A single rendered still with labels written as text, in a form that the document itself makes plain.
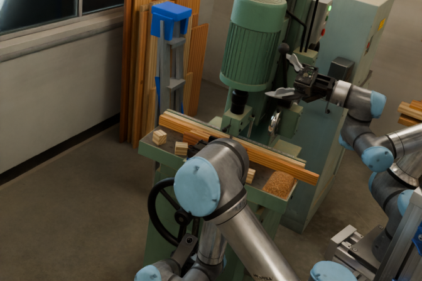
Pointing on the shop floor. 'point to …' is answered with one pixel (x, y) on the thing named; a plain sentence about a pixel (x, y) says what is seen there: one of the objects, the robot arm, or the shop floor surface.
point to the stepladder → (167, 23)
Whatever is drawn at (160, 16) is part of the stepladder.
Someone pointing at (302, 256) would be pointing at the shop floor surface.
